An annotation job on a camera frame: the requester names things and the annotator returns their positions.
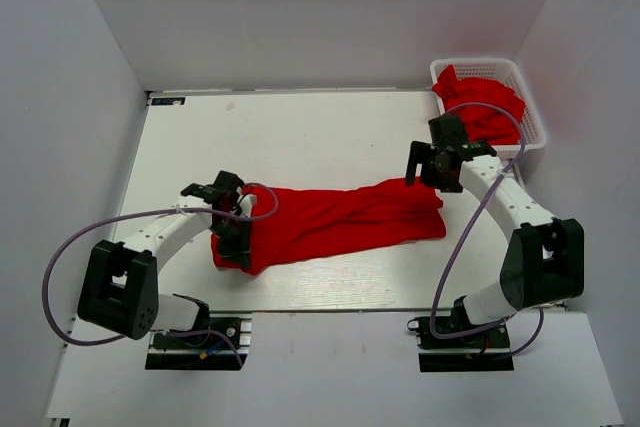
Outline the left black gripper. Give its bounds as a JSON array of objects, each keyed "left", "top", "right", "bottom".
[{"left": 210, "top": 213, "right": 253, "bottom": 269}]

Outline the red t shirt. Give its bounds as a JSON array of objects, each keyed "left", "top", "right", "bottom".
[
  {"left": 432, "top": 65, "right": 526, "bottom": 146},
  {"left": 209, "top": 177, "right": 447, "bottom": 276}
]

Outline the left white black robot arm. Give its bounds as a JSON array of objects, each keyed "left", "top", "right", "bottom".
[{"left": 78, "top": 205, "right": 251, "bottom": 346}]

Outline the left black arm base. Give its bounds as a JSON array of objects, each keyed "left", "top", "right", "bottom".
[{"left": 145, "top": 313, "right": 252, "bottom": 372}]

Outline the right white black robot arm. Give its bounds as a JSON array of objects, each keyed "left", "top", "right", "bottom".
[{"left": 405, "top": 141, "right": 585, "bottom": 346}]

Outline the red t shirt in basket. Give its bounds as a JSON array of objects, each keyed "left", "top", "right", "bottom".
[{"left": 432, "top": 65, "right": 526, "bottom": 146}]

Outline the dark label sticker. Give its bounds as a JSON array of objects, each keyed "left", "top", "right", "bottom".
[{"left": 151, "top": 97, "right": 186, "bottom": 106}]

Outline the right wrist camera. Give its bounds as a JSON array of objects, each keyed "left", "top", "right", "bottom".
[{"left": 429, "top": 114, "right": 497, "bottom": 161}]

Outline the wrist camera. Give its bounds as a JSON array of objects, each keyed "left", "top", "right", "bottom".
[
  {"left": 180, "top": 171, "right": 246, "bottom": 215},
  {"left": 429, "top": 114, "right": 497, "bottom": 161}
]

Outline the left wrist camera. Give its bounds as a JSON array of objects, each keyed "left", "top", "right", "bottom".
[{"left": 180, "top": 171, "right": 246, "bottom": 215}]

